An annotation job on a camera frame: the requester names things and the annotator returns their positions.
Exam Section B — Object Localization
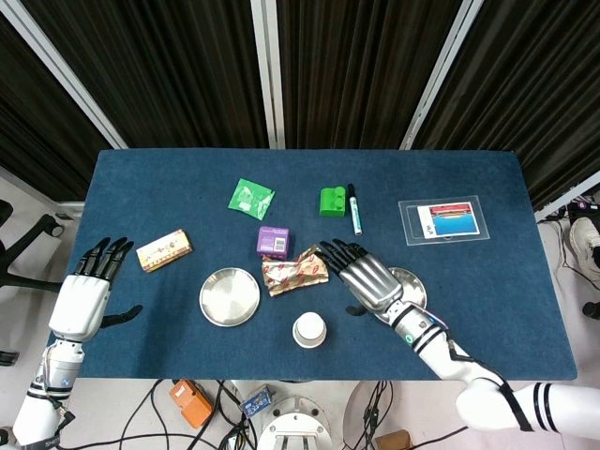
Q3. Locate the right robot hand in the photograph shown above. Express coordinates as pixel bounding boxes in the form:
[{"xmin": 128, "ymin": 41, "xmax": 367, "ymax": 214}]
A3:
[{"xmin": 318, "ymin": 238, "xmax": 404, "ymax": 324}]

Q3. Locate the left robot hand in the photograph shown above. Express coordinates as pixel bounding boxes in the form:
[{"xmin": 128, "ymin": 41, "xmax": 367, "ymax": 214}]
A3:
[{"xmin": 48, "ymin": 236, "xmax": 143, "ymax": 342}]

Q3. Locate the white paper cup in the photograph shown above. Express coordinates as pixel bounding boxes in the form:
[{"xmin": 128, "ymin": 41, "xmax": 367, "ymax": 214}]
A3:
[{"xmin": 292, "ymin": 311, "xmax": 328, "ymax": 349}]

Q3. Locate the snack wrapper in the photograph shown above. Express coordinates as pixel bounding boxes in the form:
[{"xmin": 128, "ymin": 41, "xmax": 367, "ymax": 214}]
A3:
[{"xmin": 261, "ymin": 244, "xmax": 330, "ymax": 298}]

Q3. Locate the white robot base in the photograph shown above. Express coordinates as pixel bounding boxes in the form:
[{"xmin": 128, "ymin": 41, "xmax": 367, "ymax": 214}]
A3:
[{"xmin": 257, "ymin": 396, "xmax": 335, "ymax": 450}]

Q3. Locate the silver metal dish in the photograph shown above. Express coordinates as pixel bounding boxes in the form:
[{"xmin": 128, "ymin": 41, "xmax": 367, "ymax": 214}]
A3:
[
  {"xmin": 199, "ymin": 266, "xmax": 262, "ymax": 327},
  {"xmin": 386, "ymin": 266, "xmax": 428, "ymax": 324}
]

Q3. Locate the white marker black cap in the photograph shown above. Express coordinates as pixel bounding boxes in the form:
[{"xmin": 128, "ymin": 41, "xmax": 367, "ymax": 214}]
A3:
[{"xmin": 346, "ymin": 183, "xmax": 365, "ymax": 236}]

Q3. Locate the black office chair base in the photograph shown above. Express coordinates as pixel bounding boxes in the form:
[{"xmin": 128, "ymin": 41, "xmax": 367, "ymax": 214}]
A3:
[{"xmin": 0, "ymin": 199, "xmax": 67, "ymax": 294}]

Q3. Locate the green toy building block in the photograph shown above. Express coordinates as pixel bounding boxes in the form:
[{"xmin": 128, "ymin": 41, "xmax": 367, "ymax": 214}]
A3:
[{"xmin": 319, "ymin": 186, "xmax": 349, "ymax": 218}]

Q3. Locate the clear sleeve with picture card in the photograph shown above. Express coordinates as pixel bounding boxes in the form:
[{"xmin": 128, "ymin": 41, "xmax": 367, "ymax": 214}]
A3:
[{"xmin": 397, "ymin": 195, "xmax": 492, "ymax": 247}]

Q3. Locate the tan snack bar box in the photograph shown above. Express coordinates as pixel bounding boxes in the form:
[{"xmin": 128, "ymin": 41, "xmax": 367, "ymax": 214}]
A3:
[{"xmin": 135, "ymin": 229, "xmax": 194, "ymax": 274}]

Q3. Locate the purple cube box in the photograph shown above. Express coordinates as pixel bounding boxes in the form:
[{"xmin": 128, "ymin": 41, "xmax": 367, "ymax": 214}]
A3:
[{"xmin": 255, "ymin": 226, "xmax": 292, "ymax": 261}]

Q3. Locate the blue felt table cloth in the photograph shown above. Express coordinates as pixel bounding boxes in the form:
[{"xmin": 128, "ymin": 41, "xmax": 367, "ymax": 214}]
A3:
[{"xmin": 46, "ymin": 148, "xmax": 578, "ymax": 382}]

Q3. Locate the green foil sachet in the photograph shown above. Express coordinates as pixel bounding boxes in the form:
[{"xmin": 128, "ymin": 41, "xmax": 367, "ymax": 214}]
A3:
[{"xmin": 227, "ymin": 178, "xmax": 277, "ymax": 220}]

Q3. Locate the orange device box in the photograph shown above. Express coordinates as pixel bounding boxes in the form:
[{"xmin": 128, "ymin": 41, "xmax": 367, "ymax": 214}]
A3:
[{"xmin": 168, "ymin": 378, "xmax": 215, "ymax": 428}]

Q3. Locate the brown cardboard box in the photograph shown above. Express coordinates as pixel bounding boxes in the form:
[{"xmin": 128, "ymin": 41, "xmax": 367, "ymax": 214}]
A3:
[{"xmin": 374, "ymin": 428, "xmax": 418, "ymax": 450}]

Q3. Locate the blue circuit module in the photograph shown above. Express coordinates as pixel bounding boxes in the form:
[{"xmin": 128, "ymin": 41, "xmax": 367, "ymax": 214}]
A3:
[{"xmin": 239, "ymin": 384, "xmax": 276, "ymax": 418}]

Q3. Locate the black pleated curtain panel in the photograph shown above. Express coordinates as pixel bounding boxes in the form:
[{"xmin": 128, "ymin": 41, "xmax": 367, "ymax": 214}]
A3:
[
  {"xmin": 0, "ymin": 13, "xmax": 113, "ymax": 203},
  {"xmin": 414, "ymin": 0, "xmax": 600, "ymax": 212},
  {"xmin": 21, "ymin": 0, "xmax": 269, "ymax": 150},
  {"xmin": 276, "ymin": 0, "xmax": 465, "ymax": 150}
]

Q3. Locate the white sneaker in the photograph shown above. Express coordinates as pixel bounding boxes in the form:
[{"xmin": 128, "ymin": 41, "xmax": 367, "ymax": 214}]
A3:
[{"xmin": 569, "ymin": 216, "xmax": 600, "ymax": 274}]

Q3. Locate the white low frame rail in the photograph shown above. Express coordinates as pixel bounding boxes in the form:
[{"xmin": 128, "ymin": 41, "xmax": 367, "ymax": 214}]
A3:
[{"xmin": 533, "ymin": 182, "xmax": 600, "ymax": 222}]

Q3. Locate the white partition post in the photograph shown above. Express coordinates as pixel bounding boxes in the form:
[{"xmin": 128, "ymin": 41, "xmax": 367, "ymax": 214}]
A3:
[
  {"xmin": 249, "ymin": 0, "xmax": 286, "ymax": 150},
  {"xmin": 0, "ymin": 0, "xmax": 128, "ymax": 150},
  {"xmin": 398, "ymin": 0, "xmax": 489, "ymax": 151}
]

